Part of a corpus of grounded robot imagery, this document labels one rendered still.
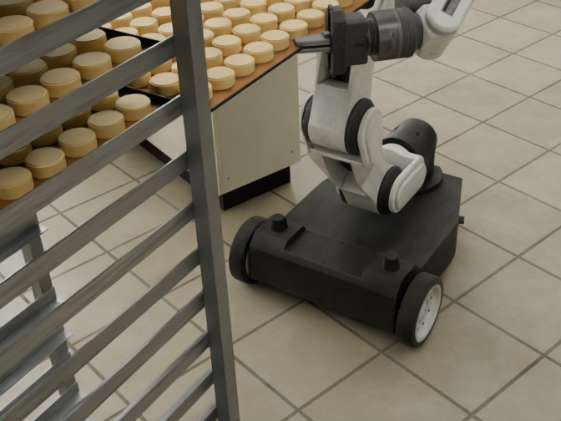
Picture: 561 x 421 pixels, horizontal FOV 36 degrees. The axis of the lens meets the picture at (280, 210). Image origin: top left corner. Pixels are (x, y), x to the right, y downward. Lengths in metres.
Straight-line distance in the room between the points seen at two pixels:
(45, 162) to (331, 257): 1.33
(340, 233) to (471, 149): 0.91
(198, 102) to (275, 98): 1.56
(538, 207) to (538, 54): 1.22
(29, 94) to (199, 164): 0.30
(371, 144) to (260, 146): 0.75
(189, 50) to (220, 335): 0.51
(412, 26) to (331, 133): 0.63
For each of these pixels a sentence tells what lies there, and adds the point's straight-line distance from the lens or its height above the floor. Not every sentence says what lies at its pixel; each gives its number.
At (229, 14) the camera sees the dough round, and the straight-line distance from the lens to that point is 1.61.
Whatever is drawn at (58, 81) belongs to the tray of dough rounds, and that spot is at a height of 1.15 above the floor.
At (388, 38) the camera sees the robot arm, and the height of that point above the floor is 1.01.
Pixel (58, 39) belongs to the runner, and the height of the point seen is 1.23.
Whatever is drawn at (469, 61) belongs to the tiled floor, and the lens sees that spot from 3.89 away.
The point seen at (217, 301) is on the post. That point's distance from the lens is 1.40.
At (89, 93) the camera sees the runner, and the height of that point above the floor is 1.14.
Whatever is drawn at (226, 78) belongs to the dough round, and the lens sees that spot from 1.36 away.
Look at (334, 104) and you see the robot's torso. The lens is 2.08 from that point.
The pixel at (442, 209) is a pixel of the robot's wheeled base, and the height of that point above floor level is 0.17.
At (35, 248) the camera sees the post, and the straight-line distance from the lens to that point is 1.71.
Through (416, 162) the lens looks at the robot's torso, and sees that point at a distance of 2.46.
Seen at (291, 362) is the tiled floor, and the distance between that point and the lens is 2.29.
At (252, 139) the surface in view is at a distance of 2.76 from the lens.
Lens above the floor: 1.61
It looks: 34 degrees down
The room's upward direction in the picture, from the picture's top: 3 degrees counter-clockwise
